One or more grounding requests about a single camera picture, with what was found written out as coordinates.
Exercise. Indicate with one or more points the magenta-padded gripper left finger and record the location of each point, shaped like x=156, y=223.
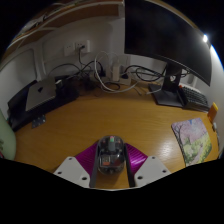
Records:
x=75, y=168

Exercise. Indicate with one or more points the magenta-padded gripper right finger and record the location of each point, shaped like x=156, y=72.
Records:
x=148, y=168

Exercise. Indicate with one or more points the transparent computer mouse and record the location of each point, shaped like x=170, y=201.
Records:
x=111, y=156

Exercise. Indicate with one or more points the cherry blossom print mouse pad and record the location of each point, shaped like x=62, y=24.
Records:
x=193, y=140

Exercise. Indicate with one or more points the black flat box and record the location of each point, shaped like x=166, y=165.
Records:
x=20, y=113

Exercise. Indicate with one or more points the silver mini computer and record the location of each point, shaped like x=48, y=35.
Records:
x=40, y=93

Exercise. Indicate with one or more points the black keyboard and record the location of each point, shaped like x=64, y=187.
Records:
x=195, y=96

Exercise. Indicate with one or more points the white power strip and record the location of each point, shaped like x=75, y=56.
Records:
x=116, y=73

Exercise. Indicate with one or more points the black computer monitor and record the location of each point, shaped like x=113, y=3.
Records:
x=160, y=30

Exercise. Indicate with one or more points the white wall socket plate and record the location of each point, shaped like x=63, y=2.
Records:
x=69, y=49
x=82, y=46

